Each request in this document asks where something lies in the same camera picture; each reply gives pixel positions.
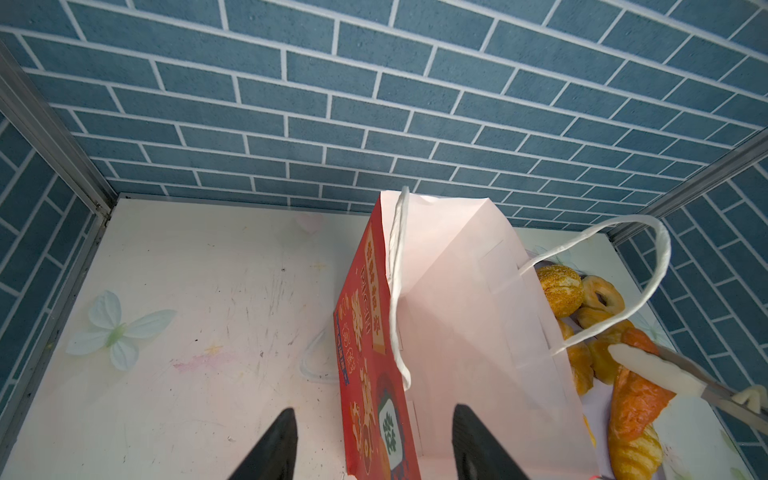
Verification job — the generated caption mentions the white butterfly decoration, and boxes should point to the white butterfly decoration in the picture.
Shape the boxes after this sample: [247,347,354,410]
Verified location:
[65,291,177,372]

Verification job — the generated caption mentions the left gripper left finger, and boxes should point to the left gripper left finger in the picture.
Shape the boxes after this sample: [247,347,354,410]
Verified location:
[229,408,298,480]

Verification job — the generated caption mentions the lavender plastic tray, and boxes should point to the lavender plastic tray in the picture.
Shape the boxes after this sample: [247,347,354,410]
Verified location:
[534,252,756,479]

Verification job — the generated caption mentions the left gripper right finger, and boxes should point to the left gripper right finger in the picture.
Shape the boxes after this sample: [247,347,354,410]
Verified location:
[452,404,528,480]

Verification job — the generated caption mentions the red white paper bag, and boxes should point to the red white paper bag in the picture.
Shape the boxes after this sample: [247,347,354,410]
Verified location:
[330,190,671,479]

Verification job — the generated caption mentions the braided wreath bread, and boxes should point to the braided wreath bread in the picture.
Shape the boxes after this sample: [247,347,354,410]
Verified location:
[557,307,634,396]

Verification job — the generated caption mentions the red-brown croissant bread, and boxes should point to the red-brown croissant bread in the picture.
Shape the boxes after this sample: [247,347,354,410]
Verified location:
[609,366,676,441]

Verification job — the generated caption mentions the long seeded bread loaf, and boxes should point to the long seeded bread loaf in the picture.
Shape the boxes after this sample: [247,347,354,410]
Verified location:
[537,264,585,318]

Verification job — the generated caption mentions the striped yellow croissant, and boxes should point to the striped yellow croissant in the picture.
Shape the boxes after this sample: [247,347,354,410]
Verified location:
[608,424,663,480]

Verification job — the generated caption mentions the ring donut bread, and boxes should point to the ring donut bread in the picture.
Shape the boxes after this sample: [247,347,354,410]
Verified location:
[582,275,625,314]

